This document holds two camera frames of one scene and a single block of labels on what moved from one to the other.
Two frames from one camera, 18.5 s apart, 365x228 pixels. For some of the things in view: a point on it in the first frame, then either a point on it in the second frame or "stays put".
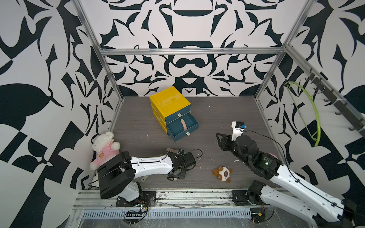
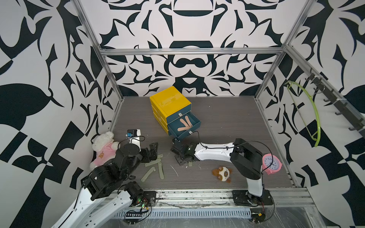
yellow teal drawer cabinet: x=171 y=109 stays put
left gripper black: x=183 y=175 → x=153 y=151
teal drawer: x=182 y=126 stays put
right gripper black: x=226 y=140 → x=177 y=160
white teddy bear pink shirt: x=106 y=147 stays put
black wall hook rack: x=341 y=107 stays put
